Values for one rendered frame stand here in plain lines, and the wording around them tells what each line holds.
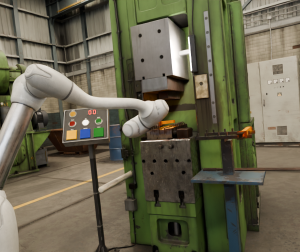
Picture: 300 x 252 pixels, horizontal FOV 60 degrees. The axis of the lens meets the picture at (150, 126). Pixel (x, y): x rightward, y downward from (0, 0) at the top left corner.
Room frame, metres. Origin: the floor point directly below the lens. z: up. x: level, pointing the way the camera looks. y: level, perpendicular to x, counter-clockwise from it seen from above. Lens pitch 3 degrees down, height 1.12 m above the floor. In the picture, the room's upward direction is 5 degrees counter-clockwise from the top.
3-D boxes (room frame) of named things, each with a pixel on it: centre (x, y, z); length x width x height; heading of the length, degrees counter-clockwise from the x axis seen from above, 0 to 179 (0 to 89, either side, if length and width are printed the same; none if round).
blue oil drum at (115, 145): (6.69, 0.82, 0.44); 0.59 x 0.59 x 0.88
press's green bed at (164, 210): (2.08, -0.20, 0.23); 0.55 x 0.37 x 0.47; 156
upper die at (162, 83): (2.09, -0.15, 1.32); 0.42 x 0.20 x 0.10; 156
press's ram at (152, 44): (2.07, -0.18, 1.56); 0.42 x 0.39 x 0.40; 156
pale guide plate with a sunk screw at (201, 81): (1.89, -0.40, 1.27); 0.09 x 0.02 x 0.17; 66
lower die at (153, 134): (2.09, -0.15, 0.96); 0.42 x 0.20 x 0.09; 156
